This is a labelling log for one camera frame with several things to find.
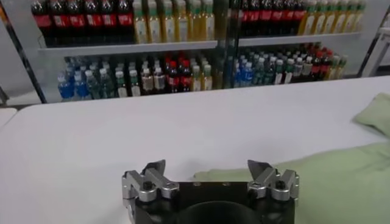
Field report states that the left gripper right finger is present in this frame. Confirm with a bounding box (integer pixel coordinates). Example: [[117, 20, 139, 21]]
[[247, 159, 300, 201]]

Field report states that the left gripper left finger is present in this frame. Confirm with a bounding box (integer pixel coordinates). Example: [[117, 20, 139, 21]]
[[121, 159, 180, 211]]

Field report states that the light green t-shirt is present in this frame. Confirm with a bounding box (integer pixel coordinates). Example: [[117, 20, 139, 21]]
[[193, 92, 390, 224]]

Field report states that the small dark drink bottle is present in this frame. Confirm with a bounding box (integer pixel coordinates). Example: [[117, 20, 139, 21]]
[[153, 66, 166, 94], [294, 57, 304, 79], [303, 56, 314, 77], [141, 67, 154, 94]]

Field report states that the small green-tint water bottle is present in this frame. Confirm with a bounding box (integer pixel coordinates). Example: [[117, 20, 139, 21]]
[[85, 69, 101, 99], [99, 68, 115, 98], [254, 57, 265, 86]]

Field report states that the small blue water bottle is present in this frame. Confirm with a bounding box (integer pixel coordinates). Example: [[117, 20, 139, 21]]
[[233, 62, 244, 88], [243, 61, 254, 86], [57, 72, 74, 100], [73, 71, 89, 100]]

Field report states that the small yellow tea bottle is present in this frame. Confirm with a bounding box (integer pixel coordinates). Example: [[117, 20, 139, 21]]
[[330, 56, 339, 79], [201, 64, 213, 91], [191, 65, 202, 92]]

